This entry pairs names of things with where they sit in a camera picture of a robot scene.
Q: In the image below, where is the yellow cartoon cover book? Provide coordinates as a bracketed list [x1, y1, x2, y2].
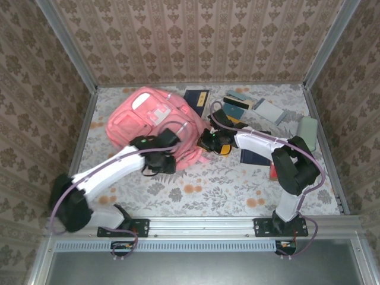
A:
[219, 116, 241, 157]

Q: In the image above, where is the pink school backpack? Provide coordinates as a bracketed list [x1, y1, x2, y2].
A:
[106, 85, 210, 172]

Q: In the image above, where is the thick navy book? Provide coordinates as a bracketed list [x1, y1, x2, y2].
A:
[183, 88, 210, 118]

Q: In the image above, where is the thin navy book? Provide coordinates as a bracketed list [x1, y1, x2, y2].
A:
[239, 147, 273, 167]

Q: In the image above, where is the teal and black stapler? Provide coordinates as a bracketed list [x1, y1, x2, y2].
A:
[223, 90, 256, 110]

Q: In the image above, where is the white notebook blue cover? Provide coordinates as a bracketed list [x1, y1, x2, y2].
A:
[252, 99, 288, 125]

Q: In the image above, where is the mint green pencil case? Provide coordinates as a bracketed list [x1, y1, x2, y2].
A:
[297, 116, 319, 152]

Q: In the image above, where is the floral tablecloth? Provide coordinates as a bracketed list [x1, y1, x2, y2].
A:
[65, 83, 342, 217]

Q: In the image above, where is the grey metal sheet panel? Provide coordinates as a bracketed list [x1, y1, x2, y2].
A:
[44, 239, 369, 285]

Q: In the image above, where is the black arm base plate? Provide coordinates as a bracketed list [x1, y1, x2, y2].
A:
[253, 218, 309, 238]
[97, 218, 150, 238]

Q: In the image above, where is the wide aluminium mounting rail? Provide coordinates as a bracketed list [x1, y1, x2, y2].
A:
[46, 216, 362, 238]

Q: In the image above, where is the grey slotted cable duct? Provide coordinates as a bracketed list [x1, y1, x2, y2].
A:
[55, 240, 277, 252]

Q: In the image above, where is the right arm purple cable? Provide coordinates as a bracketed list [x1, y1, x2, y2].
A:
[209, 100, 327, 261]

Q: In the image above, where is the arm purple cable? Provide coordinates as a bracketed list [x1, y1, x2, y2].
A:
[49, 121, 189, 262]
[209, 100, 327, 261]

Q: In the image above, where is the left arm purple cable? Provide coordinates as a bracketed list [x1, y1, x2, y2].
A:
[49, 121, 189, 262]

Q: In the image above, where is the aluminium frame post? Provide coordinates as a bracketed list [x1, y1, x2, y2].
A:
[302, 0, 362, 90]
[34, 0, 99, 93]

